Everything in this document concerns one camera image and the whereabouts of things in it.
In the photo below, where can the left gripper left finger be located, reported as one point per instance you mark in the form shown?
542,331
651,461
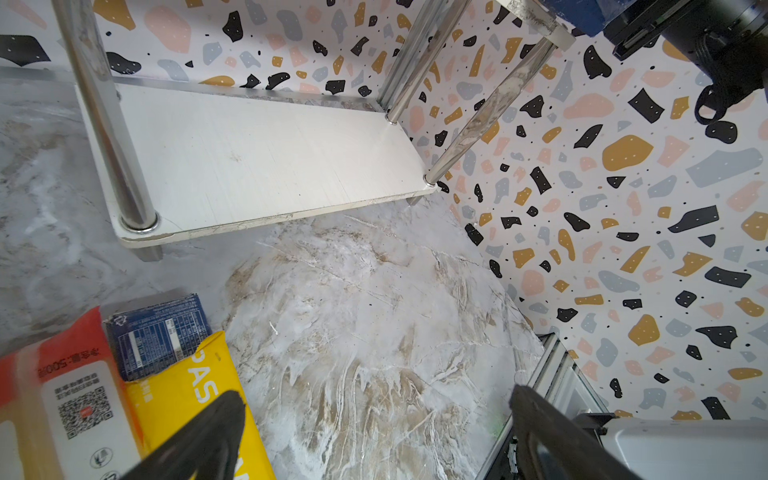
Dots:
206,447

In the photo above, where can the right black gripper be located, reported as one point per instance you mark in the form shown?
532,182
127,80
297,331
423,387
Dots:
726,39

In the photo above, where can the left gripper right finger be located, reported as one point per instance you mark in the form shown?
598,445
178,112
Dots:
550,446

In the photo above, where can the yellow Pastatime spaghetti bag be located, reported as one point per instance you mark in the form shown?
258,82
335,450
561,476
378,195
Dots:
165,402

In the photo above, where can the blue spaghetti box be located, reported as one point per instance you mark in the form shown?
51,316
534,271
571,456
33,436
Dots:
148,340

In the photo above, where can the blue Barilla pasta box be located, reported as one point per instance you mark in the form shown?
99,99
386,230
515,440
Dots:
588,16

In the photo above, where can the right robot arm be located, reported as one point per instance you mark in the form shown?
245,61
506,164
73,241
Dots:
717,448

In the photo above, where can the white two-tier metal shelf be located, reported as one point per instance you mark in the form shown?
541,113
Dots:
176,165

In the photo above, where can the red clear spaghetti bag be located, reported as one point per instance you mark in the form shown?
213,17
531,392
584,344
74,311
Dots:
65,413

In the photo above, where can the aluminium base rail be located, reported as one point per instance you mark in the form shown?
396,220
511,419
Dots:
556,378

